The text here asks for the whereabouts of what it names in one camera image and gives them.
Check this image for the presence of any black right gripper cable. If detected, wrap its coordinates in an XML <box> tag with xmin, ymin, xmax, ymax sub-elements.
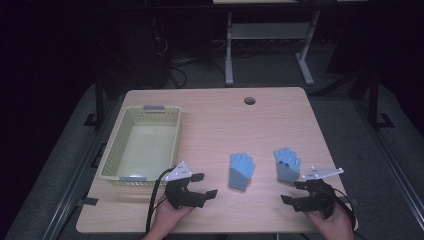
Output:
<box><xmin>328</xmin><ymin>187</ymin><xmax>359</xmax><ymax>233</ymax></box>

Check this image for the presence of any black stand post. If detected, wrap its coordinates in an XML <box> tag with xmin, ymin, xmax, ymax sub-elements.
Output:
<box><xmin>83</xmin><ymin>71</ymin><xmax>106</xmax><ymax>128</ymax></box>
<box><xmin>366</xmin><ymin>71</ymin><xmax>396</xmax><ymax>131</ymax></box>

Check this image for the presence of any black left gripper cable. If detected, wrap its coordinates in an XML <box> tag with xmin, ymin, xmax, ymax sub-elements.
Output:
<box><xmin>145</xmin><ymin>165</ymin><xmax>177</xmax><ymax>235</ymax></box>

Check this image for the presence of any pale green plastic basket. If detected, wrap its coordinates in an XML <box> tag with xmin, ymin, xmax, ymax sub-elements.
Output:
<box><xmin>98</xmin><ymin>104</ymin><xmax>183</xmax><ymax>187</ymax></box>

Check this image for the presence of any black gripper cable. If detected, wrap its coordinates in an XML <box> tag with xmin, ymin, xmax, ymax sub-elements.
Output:
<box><xmin>328</xmin><ymin>187</ymin><xmax>359</xmax><ymax>233</ymax></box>
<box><xmin>145</xmin><ymin>165</ymin><xmax>177</xmax><ymax>235</ymax></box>

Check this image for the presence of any person's right hand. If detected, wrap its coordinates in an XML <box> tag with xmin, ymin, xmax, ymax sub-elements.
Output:
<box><xmin>304</xmin><ymin>203</ymin><xmax>356</xmax><ymax>240</ymax></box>

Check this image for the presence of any person's left hand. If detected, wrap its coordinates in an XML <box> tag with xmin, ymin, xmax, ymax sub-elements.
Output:
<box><xmin>143</xmin><ymin>196</ymin><xmax>195</xmax><ymax>240</ymax></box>

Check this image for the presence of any bundle of floor cables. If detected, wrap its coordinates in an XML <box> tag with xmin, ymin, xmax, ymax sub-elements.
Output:
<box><xmin>154</xmin><ymin>36</ymin><xmax>201</xmax><ymax>90</ymax></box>

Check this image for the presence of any grey table edge clip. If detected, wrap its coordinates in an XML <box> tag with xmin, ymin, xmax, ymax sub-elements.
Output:
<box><xmin>77</xmin><ymin>196</ymin><xmax>100</xmax><ymax>207</ymax></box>

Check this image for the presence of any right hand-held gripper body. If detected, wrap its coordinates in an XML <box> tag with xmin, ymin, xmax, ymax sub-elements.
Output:
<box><xmin>291</xmin><ymin>166</ymin><xmax>345</xmax><ymax>220</ymax></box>

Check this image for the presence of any white metal table frame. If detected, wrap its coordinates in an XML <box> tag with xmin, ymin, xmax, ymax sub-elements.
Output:
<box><xmin>224</xmin><ymin>9</ymin><xmax>316</xmax><ymax>88</ymax></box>

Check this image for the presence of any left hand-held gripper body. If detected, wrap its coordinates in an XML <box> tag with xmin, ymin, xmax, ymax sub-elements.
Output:
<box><xmin>164</xmin><ymin>160</ymin><xmax>207</xmax><ymax>210</ymax></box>

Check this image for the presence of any metal floor rail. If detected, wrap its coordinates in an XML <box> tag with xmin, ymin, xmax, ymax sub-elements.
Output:
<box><xmin>351</xmin><ymin>98</ymin><xmax>424</xmax><ymax>233</ymax></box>
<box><xmin>41</xmin><ymin>99</ymin><xmax>116</xmax><ymax>240</ymax></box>

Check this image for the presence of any blue knit glove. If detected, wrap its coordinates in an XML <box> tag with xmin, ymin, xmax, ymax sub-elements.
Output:
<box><xmin>273</xmin><ymin>147</ymin><xmax>302</xmax><ymax>184</ymax></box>
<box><xmin>228</xmin><ymin>152</ymin><xmax>257</xmax><ymax>193</ymax></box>

